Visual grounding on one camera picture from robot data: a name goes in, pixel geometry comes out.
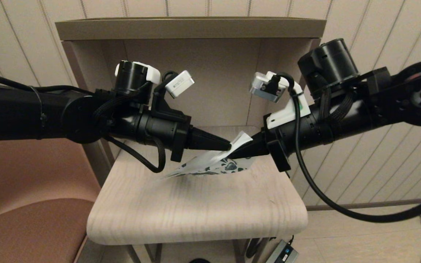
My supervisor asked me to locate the white pouch with horse print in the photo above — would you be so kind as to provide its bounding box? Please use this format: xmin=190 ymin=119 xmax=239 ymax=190
xmin=163 ymin=131 xmax=255 ymax=179

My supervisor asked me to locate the brown baseboard strip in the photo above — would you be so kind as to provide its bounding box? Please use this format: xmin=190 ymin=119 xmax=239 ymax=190
xmin=306 ymin=197 xmax=421 ymax=212

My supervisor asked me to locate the light wood shelf cabinet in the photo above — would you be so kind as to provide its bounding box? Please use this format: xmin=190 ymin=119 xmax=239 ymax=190
xmin=55 ymin=18 xmax=326 ymax=263

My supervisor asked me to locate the grey power adapter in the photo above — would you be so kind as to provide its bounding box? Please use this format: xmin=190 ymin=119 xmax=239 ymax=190
xmin=265 ymin=239 xmax=299 ymax=263

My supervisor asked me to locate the white right camera bracket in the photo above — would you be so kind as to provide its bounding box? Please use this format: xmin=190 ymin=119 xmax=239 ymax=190
xmin=266 ymin=71 xmax=310 ymax=129

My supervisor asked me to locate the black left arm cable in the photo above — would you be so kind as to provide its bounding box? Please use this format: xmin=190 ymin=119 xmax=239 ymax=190
xmin=105 ymin=135 xmax=166 ymax=174

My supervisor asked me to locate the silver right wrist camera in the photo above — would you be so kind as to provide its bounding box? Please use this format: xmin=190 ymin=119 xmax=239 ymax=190
xmin=250 ymin=72 xmax=293 ymax=103

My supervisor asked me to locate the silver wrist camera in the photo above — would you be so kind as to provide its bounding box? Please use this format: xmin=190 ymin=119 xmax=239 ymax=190
xmin=166 ymin=70 xmax=195 ymax=99
xmin=250 ymin=72 xmax=293 ymax=103

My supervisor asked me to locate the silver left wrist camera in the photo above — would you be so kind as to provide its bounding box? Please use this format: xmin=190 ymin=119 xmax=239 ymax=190
xmin=166 ymin=70 xmax=195 ymax=99

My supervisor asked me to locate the black sleeved cord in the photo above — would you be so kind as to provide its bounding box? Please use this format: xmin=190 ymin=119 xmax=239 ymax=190
xmin=246 ymin=237 xmax=261 ymax=259

